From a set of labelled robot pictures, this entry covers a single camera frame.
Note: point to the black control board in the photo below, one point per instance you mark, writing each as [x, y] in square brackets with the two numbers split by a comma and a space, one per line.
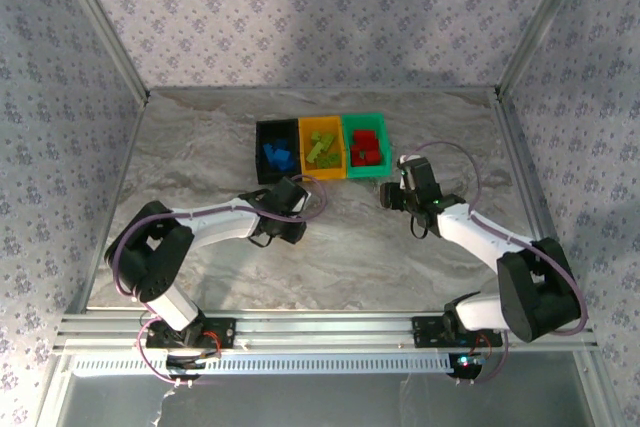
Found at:
[182, 362]
[467, 367]

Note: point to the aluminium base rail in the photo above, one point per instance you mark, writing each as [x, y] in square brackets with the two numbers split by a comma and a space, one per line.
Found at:
[325, 332]

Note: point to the black plastic bin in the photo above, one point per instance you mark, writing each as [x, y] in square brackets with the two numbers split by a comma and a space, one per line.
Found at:
[277, 177]

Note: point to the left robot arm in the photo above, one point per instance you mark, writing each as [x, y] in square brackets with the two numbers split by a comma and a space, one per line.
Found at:
[220, 222]

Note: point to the small lime lego brick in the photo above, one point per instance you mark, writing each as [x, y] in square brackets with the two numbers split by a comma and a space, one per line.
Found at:
[329, 163]
[336, 158]

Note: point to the black left control board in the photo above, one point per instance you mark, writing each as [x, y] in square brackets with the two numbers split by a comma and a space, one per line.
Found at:
[182, 362]

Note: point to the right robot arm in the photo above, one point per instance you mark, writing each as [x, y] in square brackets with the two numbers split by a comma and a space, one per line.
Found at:
[475, 237]

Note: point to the green plastic bin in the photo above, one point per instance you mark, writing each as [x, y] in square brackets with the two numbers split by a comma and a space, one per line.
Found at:
[367, 172]

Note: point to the black right control board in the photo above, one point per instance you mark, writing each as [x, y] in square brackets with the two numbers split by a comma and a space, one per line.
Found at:
[467, 367]

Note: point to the aluminium frame leg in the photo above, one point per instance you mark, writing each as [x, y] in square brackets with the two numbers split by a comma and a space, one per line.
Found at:
[52, 392]
[595, 392]

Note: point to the long lime lego brick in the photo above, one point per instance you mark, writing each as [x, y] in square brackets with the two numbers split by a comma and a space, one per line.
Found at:
[316, 152]
[327, 139]

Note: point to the aluminium back rail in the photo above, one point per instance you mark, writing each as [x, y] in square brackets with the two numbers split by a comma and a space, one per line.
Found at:
[320, 90]

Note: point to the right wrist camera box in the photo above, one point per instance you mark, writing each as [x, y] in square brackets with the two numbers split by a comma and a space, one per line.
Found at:
[420, 177]

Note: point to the long red lego brick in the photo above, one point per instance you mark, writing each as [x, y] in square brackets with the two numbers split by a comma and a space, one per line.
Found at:
[364, 137]

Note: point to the aluminium side rail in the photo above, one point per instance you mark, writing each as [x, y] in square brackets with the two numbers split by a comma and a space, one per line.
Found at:
[120, 172]
[512, 137]

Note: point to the yellow plastic bin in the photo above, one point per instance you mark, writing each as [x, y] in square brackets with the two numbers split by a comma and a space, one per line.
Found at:
[322, 174]

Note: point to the aluminium corner post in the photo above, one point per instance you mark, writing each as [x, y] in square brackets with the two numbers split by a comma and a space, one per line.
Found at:
[100, 17]
[542, 17]

